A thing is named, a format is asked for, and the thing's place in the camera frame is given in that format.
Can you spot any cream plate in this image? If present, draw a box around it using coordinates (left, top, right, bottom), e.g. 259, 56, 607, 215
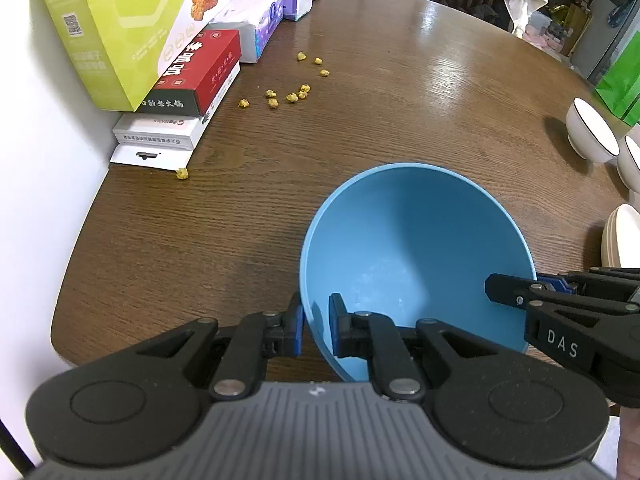
601, 204, 640, 269

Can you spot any blue plastic bowl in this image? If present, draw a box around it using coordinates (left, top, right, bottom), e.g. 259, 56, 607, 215
299, 162, 536, 382

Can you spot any white bowl black rim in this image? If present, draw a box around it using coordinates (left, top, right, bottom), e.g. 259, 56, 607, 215
566, 98, 620, 164
617, 136, 640, 193

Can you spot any person's right hand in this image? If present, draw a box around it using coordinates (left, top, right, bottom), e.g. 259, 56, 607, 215
616, 408, 640, 480

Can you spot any white flat boxes stack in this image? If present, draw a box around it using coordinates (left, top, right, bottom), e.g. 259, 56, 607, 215
111, 63, 241, 171

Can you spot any green paper shopping bag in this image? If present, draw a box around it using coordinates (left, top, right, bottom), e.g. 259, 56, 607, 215
596, 32, 640, 127

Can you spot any red gift box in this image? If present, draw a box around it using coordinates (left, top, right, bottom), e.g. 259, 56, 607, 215
137, 29, 241, 117

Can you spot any purple tissue pack front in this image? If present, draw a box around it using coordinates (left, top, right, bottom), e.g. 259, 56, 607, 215
206, 0, 283, 64

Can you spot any yellow-green snack box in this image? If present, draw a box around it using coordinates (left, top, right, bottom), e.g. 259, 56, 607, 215
44, 0, 230, 112

